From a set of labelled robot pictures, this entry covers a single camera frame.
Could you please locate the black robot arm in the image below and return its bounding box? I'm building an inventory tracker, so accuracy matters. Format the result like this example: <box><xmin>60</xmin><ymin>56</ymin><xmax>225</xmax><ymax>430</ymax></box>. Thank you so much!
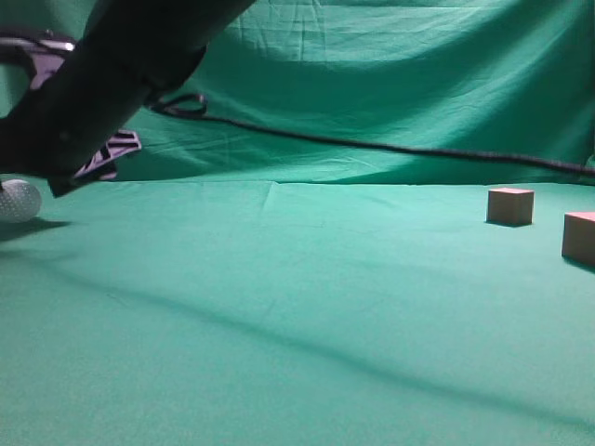
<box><xmin>1</xmin><ymin>1</ymin><xmax>248</xmax><ymax>197</ymax></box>

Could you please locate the near wooden cube block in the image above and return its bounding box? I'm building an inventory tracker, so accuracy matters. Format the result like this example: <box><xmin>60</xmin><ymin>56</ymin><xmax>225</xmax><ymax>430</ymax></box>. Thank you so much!
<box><xmin>562</xmin><ymin>212</ymin><xmax>595</xmax><ymax>267</ymax></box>

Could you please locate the wooden cube block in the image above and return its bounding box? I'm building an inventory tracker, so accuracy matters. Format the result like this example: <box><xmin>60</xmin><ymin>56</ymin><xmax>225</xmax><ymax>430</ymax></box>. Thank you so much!
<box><xmin>562</xmin><ymin>212</ymin><xmax>595</xmax><ymax>267</ymax></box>
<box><xmin>486</xmin><ymin>188</ymin><xmax>535</xmax><ymax>227</ymax></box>

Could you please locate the black braided cable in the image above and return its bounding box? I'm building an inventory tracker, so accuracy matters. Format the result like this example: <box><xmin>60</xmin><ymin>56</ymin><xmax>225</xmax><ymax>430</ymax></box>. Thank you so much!
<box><xmin>149</xmin><ymin>93</ymin><xmax>595</xmax><ymax>177</ymax></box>

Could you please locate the white dimpled golf ball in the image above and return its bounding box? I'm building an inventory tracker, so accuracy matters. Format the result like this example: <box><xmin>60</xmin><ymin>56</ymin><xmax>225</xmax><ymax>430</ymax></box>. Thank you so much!
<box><xmin>1</xmin><ymin>179</ymin><xmax>42</xmax><ymax>223</ymax></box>

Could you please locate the far wooden cube block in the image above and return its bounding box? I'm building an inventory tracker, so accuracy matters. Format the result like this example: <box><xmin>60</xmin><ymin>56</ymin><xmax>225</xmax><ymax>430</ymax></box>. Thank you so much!
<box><xmin>486</xmin><ymin>188</ymin><xmax>535</xmax><ymax>227</ymax></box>

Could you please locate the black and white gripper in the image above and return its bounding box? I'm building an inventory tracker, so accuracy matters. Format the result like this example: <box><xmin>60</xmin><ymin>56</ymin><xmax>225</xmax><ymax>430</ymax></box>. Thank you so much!
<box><xmin>1</xmin><ymin>28</ymin><xmax>141</xmax><ymax>198</ymax></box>

